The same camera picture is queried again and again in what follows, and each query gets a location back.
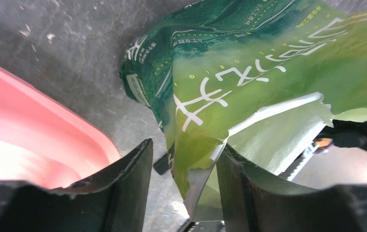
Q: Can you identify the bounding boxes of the green cat litter bag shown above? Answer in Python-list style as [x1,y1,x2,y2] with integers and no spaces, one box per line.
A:
[119,0,367,221]

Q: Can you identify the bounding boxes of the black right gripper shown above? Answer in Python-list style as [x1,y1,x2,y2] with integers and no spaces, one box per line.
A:
[316,119,367,151]

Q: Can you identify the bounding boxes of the pink plastic litter box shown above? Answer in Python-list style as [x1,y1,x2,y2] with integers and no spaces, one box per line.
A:
[0,67,120,189]

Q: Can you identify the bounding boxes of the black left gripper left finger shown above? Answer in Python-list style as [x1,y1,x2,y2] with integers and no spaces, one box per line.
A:
[0,139,153,232]

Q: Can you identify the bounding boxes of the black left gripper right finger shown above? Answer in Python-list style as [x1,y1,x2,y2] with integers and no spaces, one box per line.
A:
[216,145,367,232]

